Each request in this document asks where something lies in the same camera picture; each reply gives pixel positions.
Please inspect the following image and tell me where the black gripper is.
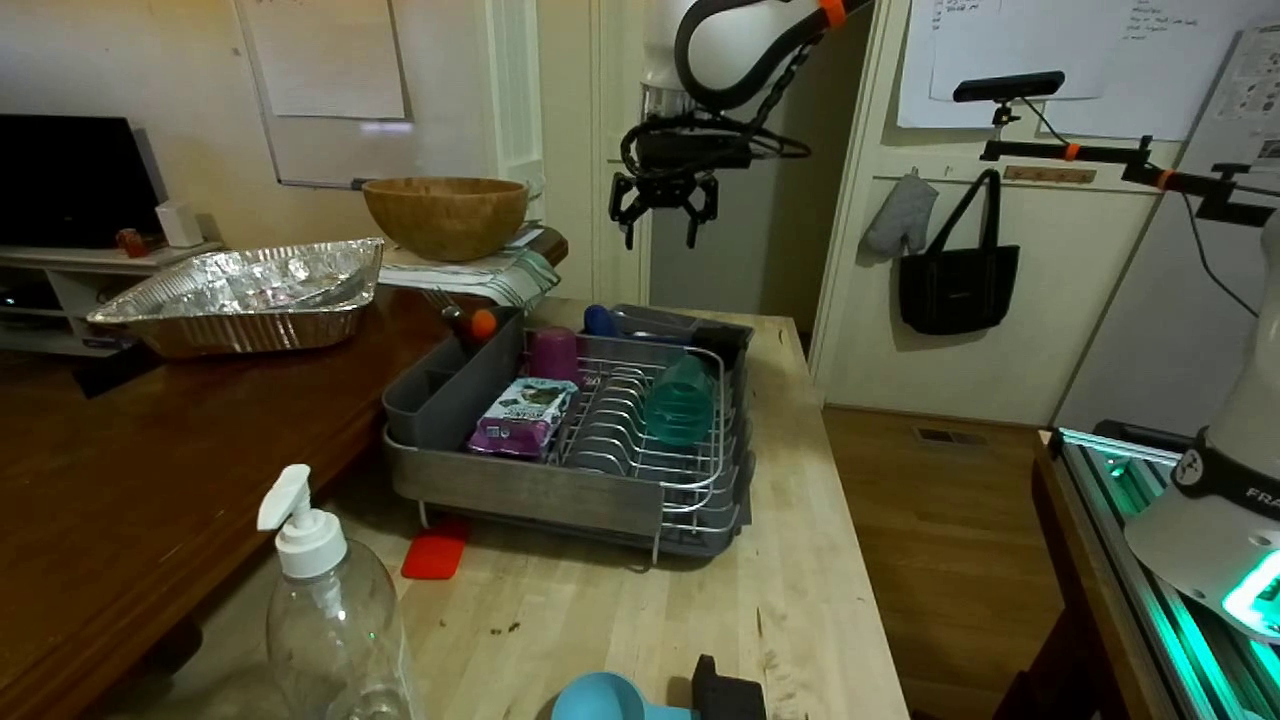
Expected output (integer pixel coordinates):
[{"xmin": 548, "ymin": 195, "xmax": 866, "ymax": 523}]
[{"xmin": 609, "ymin": 119, "xmax": 751, "ymax": 253}]

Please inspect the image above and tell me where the green plastic cup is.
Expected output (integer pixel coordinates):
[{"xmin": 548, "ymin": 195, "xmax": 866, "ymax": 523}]
[{"xmin": 639, "ymin": 357, "xmax": 716, "ymax": 453}]

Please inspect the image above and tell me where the purple cup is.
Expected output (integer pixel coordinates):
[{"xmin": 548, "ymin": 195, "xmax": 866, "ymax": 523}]
[{"xmin": 528, "ymin": 329, "xmax": 579, "ymax": 381}]

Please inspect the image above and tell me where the striped dish towel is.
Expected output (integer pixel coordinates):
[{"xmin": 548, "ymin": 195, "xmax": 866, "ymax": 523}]
[{"xmin": 378, "ymin": 224, "xmax": 558, "ymax": 309}]

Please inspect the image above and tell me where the orange small ball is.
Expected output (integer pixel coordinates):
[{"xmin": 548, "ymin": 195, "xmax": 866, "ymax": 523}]
[{"xmin": 468, "ymin": 309, "xmax": 501, "ymax": 345}]

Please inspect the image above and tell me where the wooden salad bowl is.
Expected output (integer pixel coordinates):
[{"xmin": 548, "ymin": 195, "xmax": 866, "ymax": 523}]
[{"xmin": 360, "ymin": 176, "xmax": 528, "ymax": 265}]

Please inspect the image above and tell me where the grey oven mitt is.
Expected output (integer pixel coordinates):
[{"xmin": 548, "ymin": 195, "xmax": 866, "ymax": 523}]
[{"xmin": 865, "ymin": 174, "xmax": 937, "ymax": 261}]

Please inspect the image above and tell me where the grey dish drying rack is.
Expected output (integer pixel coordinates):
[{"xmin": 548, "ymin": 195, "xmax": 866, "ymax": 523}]
[{"xmin": 382, "ymin": 303, "xmax": 751, "ymax": 563}]

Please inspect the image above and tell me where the purple white sponge pack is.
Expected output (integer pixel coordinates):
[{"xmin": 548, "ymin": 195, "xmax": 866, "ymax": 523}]
[{"xmin": 468, "ymin": 377, "xmax": 575, "ymax": 459}]

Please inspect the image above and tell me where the black tote bag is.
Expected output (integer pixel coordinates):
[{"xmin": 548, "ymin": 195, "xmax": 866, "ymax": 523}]
[{"xmin": 897, "ymin": 174, "xmax": 1019, "ymax": 335}]

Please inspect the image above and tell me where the aluminium foil tray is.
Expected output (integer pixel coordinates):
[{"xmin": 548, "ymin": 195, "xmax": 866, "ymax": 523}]
[{"xmin": 91, "ymin": 237, "xmax": 382, "ymax": 361}]

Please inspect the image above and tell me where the red square silicone mat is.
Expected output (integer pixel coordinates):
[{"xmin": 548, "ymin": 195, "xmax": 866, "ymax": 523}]
[{"xmin": 401, "ymin": 528, "xmax": 468, "ymax": 582}]

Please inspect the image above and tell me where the white whiteboard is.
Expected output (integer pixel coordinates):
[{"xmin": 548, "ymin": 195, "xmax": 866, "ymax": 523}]
[{"xmin": 897, "ymin": 0, "xmax": 1280, "ymax": 140}]

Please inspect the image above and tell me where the blue plastic ladle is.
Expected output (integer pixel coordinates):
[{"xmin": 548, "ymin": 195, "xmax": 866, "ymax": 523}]
[{"xmin": 553, "ymin": 673, "xmax": 692, "ymax": 720}]

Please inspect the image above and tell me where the clear pump soap bottle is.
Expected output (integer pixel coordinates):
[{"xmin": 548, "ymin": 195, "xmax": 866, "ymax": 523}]
[{"xmin": 254, "ymin": 464, "xmax": 413, "ymax": 720}]

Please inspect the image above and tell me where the black monitor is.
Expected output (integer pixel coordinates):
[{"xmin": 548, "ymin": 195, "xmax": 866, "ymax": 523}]
[{"xmin": 0, "ymin": 111, "xmax": 159, "ymax": 250}]

